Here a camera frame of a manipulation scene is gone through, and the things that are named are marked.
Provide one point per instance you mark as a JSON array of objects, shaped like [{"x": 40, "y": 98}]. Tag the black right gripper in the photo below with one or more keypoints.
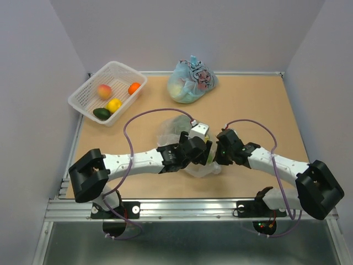
[{"x": 218, "y": 158}]

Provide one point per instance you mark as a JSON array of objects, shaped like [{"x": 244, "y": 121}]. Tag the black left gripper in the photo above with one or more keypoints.
[{"x": 202, "y": 158}]

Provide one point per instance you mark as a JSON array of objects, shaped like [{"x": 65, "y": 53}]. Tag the orange fruit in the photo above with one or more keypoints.
[{"x": 133, "y": 88}]

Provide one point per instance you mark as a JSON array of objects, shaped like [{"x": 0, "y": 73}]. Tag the yellow fruit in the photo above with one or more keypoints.
[{"x": 113, "y": 105}]

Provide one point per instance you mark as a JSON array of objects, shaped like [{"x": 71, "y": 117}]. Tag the dark green avocado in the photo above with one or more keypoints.
[{"x": 102, "y": 114}]

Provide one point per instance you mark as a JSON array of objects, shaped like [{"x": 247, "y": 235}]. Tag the red fruit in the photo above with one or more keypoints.
[{"x": 104, "y": 91}]

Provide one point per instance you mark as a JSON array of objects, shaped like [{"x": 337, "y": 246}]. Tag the green netted melon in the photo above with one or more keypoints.
[{"x": 179, "y": 124}]

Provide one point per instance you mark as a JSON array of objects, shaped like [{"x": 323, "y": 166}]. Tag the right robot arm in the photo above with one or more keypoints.
[{"x": 316, "y": 191}]

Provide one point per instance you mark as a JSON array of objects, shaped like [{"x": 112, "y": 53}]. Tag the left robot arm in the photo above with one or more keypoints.
[{"x": 90, "y": 174}]

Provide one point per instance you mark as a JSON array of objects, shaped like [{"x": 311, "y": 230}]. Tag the blue printed plastic bag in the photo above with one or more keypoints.
[{"x": 190, "y": 80}]

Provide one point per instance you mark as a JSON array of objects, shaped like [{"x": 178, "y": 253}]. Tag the white plastic mesh basket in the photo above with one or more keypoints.
[{"x": 116, "y": 75}]

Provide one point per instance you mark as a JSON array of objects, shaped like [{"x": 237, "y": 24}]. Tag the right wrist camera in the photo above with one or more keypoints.
[{"x": 226, "y": 127}]

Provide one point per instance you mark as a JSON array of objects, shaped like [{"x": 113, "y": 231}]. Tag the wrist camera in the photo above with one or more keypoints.
[
  {"x": 226, "y": 127},
  {"x": 198, "y": 130}
]

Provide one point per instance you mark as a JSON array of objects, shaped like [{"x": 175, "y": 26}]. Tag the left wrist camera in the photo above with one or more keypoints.
[{"x": 198, "y": 130}]

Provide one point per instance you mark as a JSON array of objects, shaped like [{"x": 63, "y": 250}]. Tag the aluminium mounting rail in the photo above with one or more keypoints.
[{"x": 153, "y": 210}]

